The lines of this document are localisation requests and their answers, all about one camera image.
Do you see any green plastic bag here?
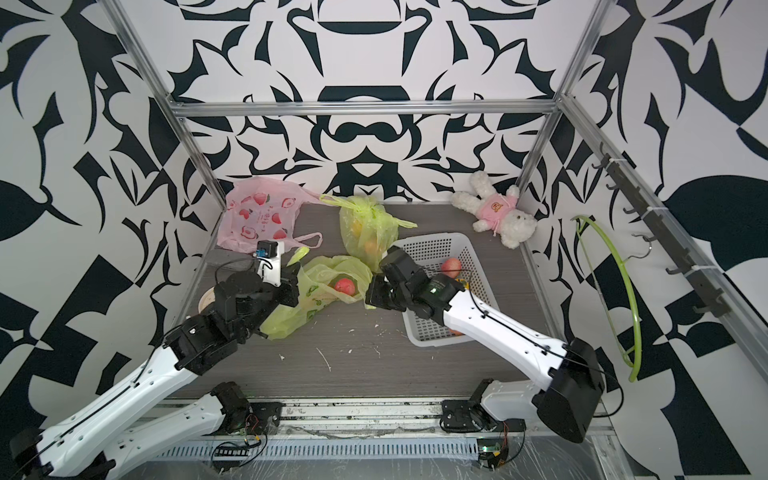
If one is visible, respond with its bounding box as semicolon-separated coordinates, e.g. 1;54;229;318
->
319;194;417;273
259;247;373;340

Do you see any white plastic basket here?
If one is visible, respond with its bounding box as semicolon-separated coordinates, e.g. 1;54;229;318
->
392;232;500;348

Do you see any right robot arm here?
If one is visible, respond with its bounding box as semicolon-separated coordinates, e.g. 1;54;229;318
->
366;247;607;443

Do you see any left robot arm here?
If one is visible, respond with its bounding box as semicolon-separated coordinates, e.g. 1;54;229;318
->
10;261;300;479

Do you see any pink peach top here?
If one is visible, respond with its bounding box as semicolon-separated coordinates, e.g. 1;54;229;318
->
441;257;462;279

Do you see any pink plastic bag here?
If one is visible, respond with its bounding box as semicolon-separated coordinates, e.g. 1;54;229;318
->
217;176;323;254

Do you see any grey oval stone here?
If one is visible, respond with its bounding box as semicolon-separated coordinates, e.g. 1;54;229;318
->
205;248;256;270

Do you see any small round clock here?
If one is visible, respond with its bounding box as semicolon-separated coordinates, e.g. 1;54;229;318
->
197;287;215;313

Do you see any white plush bunny pink shirt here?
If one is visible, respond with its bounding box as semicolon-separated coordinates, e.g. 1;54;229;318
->
450;171;537;250

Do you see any green hoop hanger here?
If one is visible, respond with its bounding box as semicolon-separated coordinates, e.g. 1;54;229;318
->
571;215;643;383

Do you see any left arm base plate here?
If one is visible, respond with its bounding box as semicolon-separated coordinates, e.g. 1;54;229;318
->
244;401;285;436

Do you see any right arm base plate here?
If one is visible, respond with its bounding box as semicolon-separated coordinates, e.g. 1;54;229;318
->
439;400;527;434

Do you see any black wall hook rack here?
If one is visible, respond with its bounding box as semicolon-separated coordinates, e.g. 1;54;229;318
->
596;153;732;318

